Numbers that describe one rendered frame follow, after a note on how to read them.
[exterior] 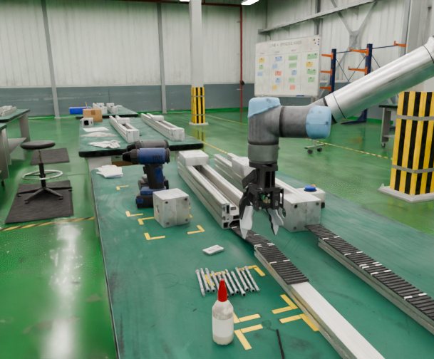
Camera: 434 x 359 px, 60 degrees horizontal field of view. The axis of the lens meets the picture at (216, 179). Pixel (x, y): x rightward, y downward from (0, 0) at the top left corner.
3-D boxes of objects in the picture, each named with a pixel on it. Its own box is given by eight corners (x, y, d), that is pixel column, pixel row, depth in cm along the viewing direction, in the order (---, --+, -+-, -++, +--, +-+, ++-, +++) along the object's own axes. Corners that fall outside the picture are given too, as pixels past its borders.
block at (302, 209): (326, 228, 118) (328, 199, 115) (290, 232, 115) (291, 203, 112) (312, 218, 126) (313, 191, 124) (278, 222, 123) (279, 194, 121)
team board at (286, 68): (246, 144, 756) (246, 42, 708) (264, 142, 787) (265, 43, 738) (308, 154, 644) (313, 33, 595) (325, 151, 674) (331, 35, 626)
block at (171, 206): (197, 221, 125) (195, 194, 123) (164, 228, 120) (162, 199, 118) (184, 212, 134) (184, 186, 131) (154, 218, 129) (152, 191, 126)
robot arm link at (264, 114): (279, 98, 85) (243, 98, 88) (278, 146, 88) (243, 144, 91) (286, 97, 92) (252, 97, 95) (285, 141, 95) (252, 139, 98)
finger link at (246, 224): (240, 243, 94) (252, 209, 93) (233, 234, 100) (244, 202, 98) (251, 246, 95) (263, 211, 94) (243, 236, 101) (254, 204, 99)
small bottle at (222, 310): (228, 330, 70) (227, 272, 67) (236, 342, 67) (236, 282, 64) (209, 335, 69) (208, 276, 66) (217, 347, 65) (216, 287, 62)
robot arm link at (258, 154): (243, 142, 96) (273, 140, 98) (243, 159, 97) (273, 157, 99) (254, 147, 89) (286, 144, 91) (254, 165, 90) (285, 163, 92)
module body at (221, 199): (251, 225, 121) (252, 200, 119) (221, 229, 118) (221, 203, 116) (197, 172, 195) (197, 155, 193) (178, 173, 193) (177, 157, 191)
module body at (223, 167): (306, 219, 126) (306, 194, 123) (278, 222, 123) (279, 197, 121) (232, 169, 200) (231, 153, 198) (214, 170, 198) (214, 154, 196)
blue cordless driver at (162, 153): (171, 208, 139) (168, 149, 134) (117, 209, 139) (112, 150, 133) (172, 201, 147) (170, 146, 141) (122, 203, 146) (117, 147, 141)
